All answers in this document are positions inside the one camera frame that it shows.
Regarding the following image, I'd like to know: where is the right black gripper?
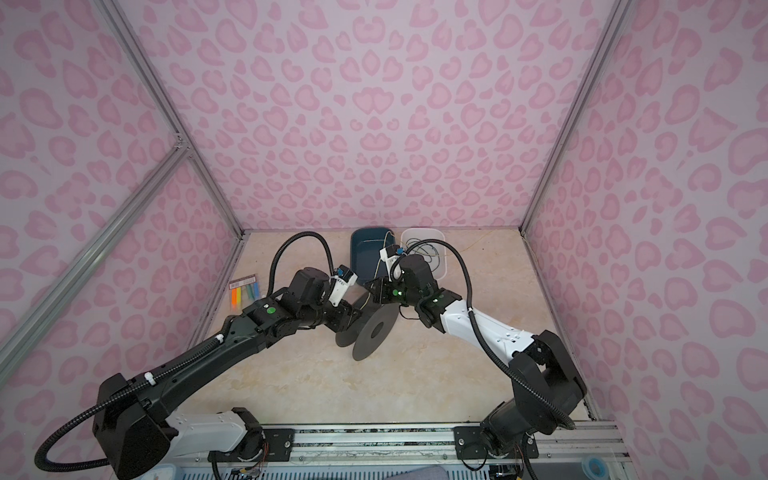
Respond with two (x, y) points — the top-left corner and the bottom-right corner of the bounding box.
(362, 276), (423, 307)

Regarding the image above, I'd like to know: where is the dark teal plastic tray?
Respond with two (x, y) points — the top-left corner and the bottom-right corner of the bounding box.
(350, 227), (395, 286)

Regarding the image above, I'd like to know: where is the black perforated cable spool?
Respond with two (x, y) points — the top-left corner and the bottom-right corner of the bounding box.
(335, 294), (399, 361)

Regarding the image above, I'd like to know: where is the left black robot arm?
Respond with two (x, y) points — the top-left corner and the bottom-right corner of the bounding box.
(34, 265), (357, 479)

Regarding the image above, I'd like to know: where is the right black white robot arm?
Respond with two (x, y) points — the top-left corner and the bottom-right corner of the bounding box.
(365, 240), (587, 457)

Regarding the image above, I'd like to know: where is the white plastic tray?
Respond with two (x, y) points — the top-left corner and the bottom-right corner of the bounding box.
(400, 227), (448, 280)

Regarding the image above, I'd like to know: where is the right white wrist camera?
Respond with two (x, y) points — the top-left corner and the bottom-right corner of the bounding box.
(379, 244), (404, 279)

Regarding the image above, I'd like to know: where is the dark green cable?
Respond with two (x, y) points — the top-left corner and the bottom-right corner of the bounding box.
(404, 237), (442, 271)

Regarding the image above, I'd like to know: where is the diagonal aluminium frame strut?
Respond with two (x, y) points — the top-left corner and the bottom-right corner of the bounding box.
(1, 141), (188, 385)

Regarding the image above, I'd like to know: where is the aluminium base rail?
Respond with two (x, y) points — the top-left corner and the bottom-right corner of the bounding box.
(115, 413), (638, 479)

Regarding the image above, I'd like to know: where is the left aluminium frame strut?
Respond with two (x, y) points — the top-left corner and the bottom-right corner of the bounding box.
(94, 0), (245, 239)

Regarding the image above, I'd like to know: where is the right aluminium frame strut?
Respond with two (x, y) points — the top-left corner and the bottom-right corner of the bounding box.
(519, 0), (637, 238)

